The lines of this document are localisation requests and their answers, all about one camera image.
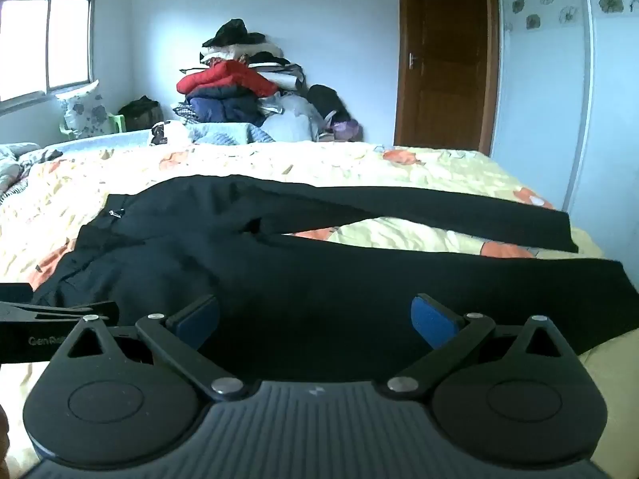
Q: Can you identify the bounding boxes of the brown wooden door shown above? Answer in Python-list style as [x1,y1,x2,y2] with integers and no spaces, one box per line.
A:
[393,0,501,156]

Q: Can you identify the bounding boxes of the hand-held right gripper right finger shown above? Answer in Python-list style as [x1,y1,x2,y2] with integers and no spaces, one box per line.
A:
[387,293,581,402]

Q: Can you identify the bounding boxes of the black pants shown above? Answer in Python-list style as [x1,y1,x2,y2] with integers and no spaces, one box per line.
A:
[32,174,639,381]

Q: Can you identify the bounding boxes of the light blue quilt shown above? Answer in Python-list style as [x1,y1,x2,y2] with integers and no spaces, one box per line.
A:
[44,122,276,154]

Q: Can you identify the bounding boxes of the grey crumpled blanket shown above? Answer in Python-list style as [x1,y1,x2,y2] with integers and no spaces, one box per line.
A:
[0,143,64,196]

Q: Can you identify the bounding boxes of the yellow floral bed sheet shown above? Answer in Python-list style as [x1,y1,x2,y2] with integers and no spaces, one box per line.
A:
[0,140,639,479]

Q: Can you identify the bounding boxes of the purple bag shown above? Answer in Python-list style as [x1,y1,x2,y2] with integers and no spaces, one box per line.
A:
[328,119,361,143]

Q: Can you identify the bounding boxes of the window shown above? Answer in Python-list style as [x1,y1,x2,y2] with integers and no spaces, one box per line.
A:
[0,0,99,105]

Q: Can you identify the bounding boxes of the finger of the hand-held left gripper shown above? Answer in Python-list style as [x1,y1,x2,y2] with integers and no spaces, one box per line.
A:
[0,301,121,324]

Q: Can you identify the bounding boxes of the black bag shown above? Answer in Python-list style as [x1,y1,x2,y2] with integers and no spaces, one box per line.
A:
[118,96,163,133]

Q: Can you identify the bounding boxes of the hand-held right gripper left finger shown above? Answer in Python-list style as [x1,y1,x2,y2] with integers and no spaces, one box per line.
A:
[50,293,245,402]

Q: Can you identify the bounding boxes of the floral pillow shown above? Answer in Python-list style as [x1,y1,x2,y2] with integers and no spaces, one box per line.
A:
[56,80,113,141]

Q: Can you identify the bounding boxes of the white wardrobe with flower stickers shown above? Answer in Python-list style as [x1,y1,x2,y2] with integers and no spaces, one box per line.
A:
[490,0,639,291]

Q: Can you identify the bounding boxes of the pile of clothes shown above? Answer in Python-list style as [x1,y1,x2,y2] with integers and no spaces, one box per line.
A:
[172,19,361,143]

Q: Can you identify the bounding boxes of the green plastic chair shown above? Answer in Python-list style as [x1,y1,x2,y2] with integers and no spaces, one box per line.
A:
[59,112,127,139]

